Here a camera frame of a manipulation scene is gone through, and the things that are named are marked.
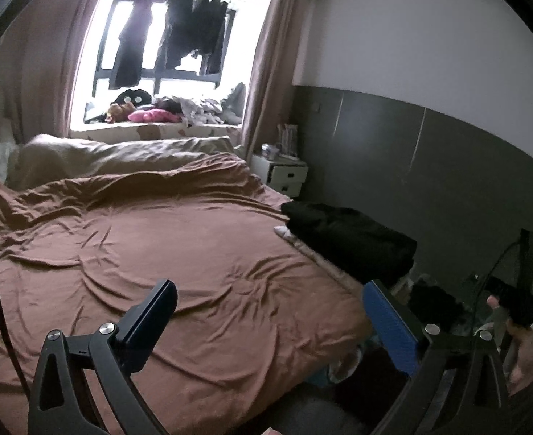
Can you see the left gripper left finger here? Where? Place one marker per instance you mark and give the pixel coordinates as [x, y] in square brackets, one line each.
[61, 401]

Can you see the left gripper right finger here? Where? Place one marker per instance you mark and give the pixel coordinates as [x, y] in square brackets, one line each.
[456, 383]

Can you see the black garment with gold logo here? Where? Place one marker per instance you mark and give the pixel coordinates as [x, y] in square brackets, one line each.
[352, 241]

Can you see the pile of light clothes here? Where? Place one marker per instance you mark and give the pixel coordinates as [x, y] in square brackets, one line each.
[193, 111]

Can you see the person's right hand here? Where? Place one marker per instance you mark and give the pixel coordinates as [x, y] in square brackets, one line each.
[518, 363]

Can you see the brown bed sheet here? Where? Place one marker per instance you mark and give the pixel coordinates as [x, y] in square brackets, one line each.
[255, 317]

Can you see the beige duvet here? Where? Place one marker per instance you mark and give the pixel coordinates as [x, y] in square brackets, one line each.
[46, 159]

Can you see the white bedside cabinet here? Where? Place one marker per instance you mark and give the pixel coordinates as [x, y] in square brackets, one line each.
[282, 175]

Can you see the brown plush toy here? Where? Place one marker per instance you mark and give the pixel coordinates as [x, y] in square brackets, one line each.
[118, 113]

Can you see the pink plush toy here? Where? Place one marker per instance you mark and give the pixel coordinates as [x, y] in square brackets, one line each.
[154, 116]

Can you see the black white plush toy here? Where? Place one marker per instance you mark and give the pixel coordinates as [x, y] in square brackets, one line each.
[137, 97]

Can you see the right pink curtain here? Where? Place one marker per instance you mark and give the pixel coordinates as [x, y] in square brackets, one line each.
[271, 88]

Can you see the pink curtain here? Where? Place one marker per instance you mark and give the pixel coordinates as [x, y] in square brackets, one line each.
[271, 88]
[39, 59]

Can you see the left pink curtain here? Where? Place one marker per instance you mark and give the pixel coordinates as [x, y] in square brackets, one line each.
[39, 59]

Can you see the hanging dark garment left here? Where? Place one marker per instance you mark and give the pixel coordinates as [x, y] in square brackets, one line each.
[127, 68]

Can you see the hanging dark garment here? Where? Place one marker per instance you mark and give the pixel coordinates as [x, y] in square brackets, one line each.
[127, 68]
[193, 27]

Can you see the hanging dark garment right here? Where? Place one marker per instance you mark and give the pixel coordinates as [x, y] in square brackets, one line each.
[193, 27]

